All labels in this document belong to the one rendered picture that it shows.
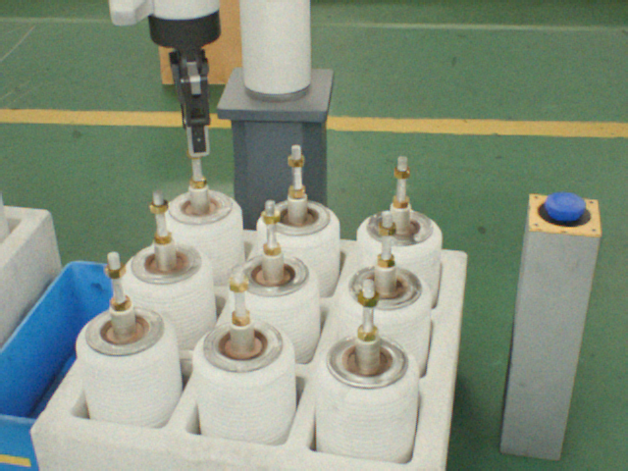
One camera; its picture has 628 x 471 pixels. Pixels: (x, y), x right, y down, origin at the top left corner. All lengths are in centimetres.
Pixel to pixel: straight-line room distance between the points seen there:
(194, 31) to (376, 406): 42
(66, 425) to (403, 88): 131
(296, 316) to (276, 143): 36
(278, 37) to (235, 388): 52
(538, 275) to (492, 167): 77
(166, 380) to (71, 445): 11
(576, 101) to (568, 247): 110
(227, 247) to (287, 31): 30
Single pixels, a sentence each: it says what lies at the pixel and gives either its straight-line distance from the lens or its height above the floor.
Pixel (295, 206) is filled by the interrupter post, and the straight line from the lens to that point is 103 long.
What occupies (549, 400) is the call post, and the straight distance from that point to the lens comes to 107.
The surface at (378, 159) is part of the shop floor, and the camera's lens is 172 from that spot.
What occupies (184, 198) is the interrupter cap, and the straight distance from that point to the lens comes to 110.
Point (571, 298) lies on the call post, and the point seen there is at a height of 23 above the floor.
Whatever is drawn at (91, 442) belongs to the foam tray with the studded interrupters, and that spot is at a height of 18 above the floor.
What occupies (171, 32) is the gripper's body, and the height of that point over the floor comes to 48.
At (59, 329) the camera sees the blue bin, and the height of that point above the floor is 6.
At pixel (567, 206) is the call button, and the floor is 33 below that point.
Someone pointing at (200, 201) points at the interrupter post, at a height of 27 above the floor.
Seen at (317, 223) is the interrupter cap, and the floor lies 25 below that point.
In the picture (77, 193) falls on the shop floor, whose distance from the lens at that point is 167.
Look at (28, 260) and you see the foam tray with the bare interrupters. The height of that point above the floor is 15.
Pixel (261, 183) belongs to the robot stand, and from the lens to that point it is 126.
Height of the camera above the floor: 79
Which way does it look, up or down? 32 degrees down
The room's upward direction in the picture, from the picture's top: 1 degrees counter-clockwise
